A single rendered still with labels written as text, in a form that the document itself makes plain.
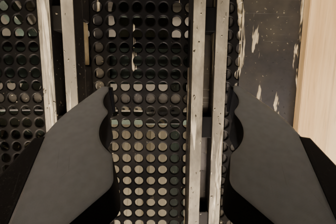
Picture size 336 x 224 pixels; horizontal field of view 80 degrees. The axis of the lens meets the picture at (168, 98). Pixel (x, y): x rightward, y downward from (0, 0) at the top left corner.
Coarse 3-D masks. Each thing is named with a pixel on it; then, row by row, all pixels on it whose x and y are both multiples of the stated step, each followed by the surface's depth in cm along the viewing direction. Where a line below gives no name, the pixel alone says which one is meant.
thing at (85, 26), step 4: (84, 24) 38; (84, 28) 38; (84, 32) 38; (84, 36) 38; (84, 40) 38; (84, 44) 38; (84, 48) 38; (88, 52) 40; (88, 56) 40; (88, 60) 40; (88, 64) 40
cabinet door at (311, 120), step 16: (320, 0) 38; (304, 16) 40; (320, 16) 38; (304, 32) 40; (320, 32) 39; (304, 48) 39; (320, 48) 39; (304, 64) 40; (320, 64) 39; (304, 80) 40; (320, 80) 40; (304, 96) 40; (320, 96) 40; (304, 112) 41; (320, 112) 41; (304, 128) 41; (320, 128) 41; (320, 144) 42
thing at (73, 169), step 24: (96, 96) 10; (72, 120) 9; (96, 120) 9; (48, 144) 7; (72, 144) 7; (96, 144) 7; (48, 168) 7; (72, 168) 6; (96, 168) 6; (24, 192) 6; (48, 192) 6; (72, 192) 6; (96, 192) 6; (24, 216) 5; (48, 216) 5; (72, 216) 5; (96, 216) 6
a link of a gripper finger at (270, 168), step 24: (240, 96) 10; (240, 120) 8; (264, 120) 8; (240, 144) 7; (264, 144) 7; (288, 144) 7; (240, 168) 6; (264, 168) 6; (288, 168) 6; (312, 168) 6; (240, 192) 6; (264, 192) 6; (288, 192) 6; (312, 192) 6; (240, 216) 6; (264, 216) 5; (288, 216) 5; (312, 216) 5
